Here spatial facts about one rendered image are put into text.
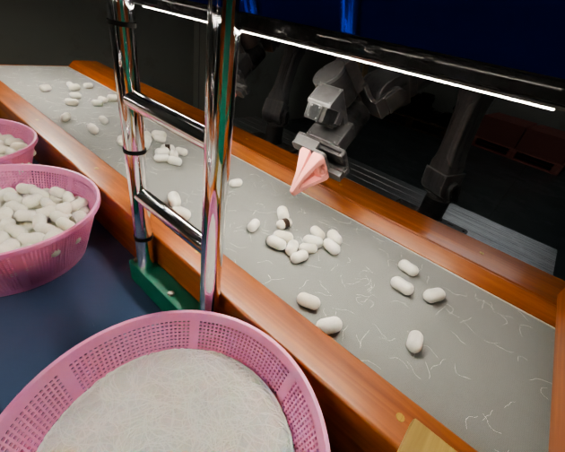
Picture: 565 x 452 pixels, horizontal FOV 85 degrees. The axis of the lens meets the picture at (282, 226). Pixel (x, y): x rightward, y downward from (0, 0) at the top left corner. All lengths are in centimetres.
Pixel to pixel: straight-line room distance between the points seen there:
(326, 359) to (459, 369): 18
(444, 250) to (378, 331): 25
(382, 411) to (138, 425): 23
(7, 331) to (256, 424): 34
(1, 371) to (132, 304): 15
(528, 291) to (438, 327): 20
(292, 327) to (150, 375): 16
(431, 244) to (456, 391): 28
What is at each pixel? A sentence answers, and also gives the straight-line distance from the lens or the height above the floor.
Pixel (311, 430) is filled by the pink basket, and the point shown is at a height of 75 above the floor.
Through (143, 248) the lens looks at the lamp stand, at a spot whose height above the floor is 76.
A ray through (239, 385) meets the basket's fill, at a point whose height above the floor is 73.
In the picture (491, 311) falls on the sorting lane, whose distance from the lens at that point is 60.
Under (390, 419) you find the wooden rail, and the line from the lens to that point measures 36.
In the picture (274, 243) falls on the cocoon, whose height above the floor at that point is 75.
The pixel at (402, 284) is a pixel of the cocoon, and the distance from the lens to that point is 51.
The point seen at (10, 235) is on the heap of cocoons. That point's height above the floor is 74.
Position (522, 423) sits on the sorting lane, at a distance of 48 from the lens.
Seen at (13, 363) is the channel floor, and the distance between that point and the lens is 51.
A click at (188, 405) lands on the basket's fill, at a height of 74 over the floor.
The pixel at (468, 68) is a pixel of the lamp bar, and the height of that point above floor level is 105.
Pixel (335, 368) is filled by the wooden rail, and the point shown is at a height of 76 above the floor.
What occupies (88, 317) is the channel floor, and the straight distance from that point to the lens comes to 52.
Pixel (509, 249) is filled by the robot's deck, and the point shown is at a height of 67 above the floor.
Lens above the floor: 106
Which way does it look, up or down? 33 degrees down
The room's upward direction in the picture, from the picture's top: 12 degrees clockwise
